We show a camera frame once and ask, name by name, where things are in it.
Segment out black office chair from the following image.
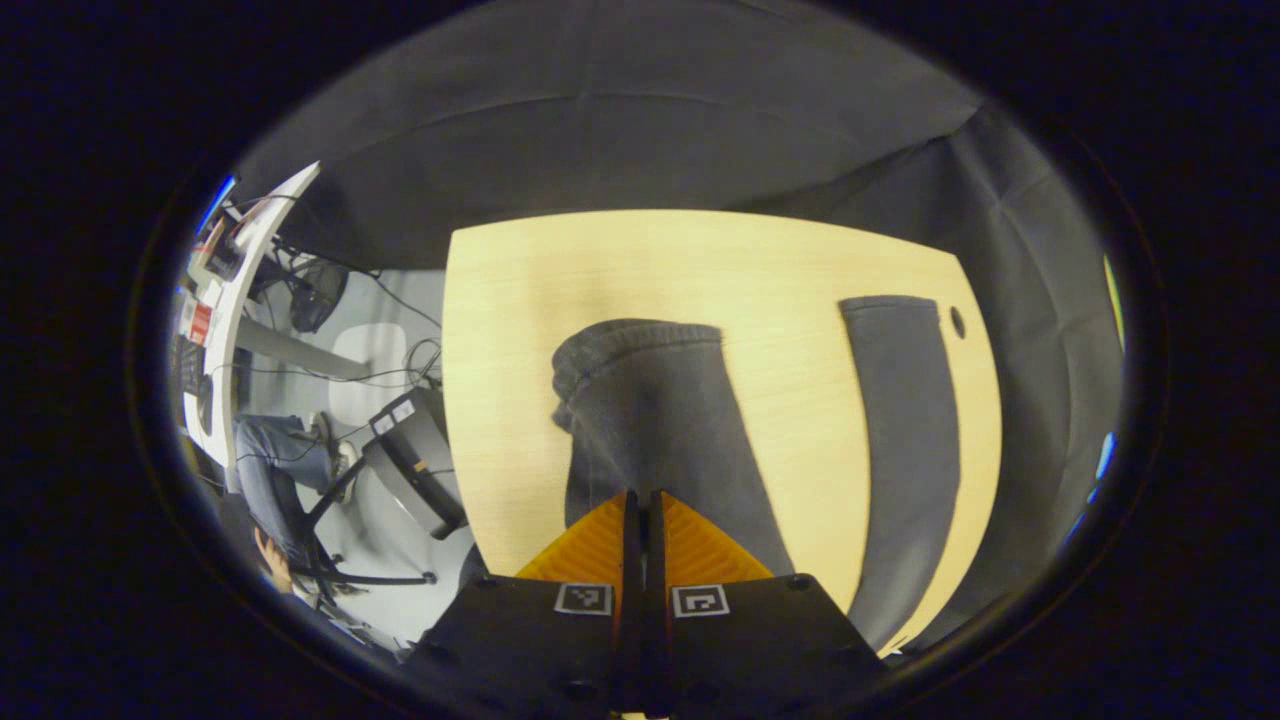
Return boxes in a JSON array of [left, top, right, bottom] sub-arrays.
[[285, 455, 441, 601]]

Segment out black desk fan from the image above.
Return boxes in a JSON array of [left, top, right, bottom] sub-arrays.
[[287, 257, 352, 336]]

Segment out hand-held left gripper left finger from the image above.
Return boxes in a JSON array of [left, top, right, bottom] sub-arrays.
[[408, 489, 643, 717]]

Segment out black backdrop cloth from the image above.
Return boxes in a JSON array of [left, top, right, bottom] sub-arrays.
[[232, 0, 1126, 656]]

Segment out dark grey jeans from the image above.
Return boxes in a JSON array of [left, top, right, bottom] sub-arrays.
[[548, 294, 963, 653]]

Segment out white desk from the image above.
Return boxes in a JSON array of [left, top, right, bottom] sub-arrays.
[[178, 162, 373, 471]]

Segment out black cable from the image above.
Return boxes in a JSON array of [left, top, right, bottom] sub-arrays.
[[275, 238, 444, 333]]

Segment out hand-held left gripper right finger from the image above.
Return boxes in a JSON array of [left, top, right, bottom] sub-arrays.
[[642, 489, 889, 717]]

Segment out black computer case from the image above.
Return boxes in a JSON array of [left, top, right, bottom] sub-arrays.
[[360, 387, 470, 542]]

